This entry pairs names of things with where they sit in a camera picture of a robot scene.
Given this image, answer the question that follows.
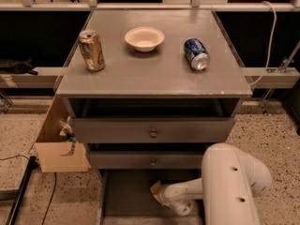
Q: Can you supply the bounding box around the yellow sponge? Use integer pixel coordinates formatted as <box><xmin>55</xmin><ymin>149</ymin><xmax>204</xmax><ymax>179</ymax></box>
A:
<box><xmin>150</xmin><ymin>181</ymin><xmax>161</xmax><ymax>201</ymax></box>

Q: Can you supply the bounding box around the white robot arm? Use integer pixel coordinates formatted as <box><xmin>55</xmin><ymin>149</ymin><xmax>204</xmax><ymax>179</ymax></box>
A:
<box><xmin>151</xmin><ymin>143</ymin><xmax>272</xmax><ymax>225</ymax></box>

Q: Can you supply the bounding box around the grey drawer cabinet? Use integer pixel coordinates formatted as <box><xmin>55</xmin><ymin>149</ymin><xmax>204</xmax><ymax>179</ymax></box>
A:
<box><xmin>53</xmin><ymin>8</ymin><xmax>255</xmax><ymax>225</ymax></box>

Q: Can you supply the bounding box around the grey top drawer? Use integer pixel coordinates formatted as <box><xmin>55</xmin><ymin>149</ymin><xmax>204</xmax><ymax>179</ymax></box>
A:
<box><xmin>70</xmin><ymin>118</ymin><xmax>235</xmax><ymax>143</ymax></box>

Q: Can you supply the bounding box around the grey drawer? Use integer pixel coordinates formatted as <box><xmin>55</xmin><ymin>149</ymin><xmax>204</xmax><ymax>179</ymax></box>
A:
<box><xmin>98</xmin><ymin>170</ymin><xmax>205</xmax><ymax>225</ymax></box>
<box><xmin>70</xmin><ymin>118</ymin><xmax>235</xmax><ymax>143</ymax></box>
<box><xmin>89</xmin><ymin>151</ymin><xmax>204</xmax><ymax>169</ymax></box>

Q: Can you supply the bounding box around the grey middle drawer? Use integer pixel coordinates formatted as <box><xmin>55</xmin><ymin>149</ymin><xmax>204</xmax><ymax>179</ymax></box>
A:
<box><xmin>89</xmin><ymin>151</ymin><xmax>204</xmax><ymax>169</ymax></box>

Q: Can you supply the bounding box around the grey bottom drawer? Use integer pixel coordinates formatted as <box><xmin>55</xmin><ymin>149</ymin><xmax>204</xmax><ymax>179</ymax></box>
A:
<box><xmin>98</xmin><ymin>170</ymin><xmax>205</xmax><ymax>225</ymax></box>

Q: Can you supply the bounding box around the white bowl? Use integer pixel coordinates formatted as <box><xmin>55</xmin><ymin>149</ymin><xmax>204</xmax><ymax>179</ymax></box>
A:
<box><xmin>125</xmin><ymin>27</ymin><xmax>165</xmax><ymax>53</ymax></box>

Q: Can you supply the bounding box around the blue soda can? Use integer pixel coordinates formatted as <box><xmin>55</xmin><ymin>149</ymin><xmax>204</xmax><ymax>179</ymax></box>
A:
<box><xmin>184</xmin><ymin>38</ymin><xmax>210</xmax><ymax>70</ymax></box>

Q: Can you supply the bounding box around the gold soda can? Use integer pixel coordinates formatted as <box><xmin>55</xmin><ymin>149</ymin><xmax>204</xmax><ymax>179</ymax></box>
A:
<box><xmin>79</xmin><ymin>30</ymin><xmax>105</xmax><ymax>71</ymax></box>

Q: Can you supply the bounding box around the cardboard box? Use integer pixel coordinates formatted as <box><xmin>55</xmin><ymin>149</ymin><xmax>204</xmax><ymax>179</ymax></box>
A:
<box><xmin>35</xmin><ymin>97</ymin><xmax>90</xmax><ymax>173</ymax></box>

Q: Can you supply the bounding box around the black metal floor bar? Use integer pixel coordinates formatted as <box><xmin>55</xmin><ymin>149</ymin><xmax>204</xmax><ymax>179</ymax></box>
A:
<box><xmin>6</xmin><ymin>156</ymin><xmax>38</xmax><ymax>225</ymax></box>

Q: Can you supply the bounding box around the black object on shelf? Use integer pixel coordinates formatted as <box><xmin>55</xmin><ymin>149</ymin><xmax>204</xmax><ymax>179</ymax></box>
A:
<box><xmin>0</xmin><ymin>59</ymin><xmax>38</xmax><ymax>75</ymax></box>

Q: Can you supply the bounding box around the black floor cable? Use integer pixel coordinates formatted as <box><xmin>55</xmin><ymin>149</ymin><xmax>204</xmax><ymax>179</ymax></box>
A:
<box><xmin>0</xmin><ymin>154</ymin><xmax>58</xmax><ymax>225</ymax></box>

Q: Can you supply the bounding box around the metal shelf bracket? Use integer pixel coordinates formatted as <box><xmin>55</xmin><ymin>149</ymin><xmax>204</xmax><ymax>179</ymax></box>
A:
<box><xmin>259</xmin><ymin>40</ymin><xmax>300</xmax><ymax>115</ymax></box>

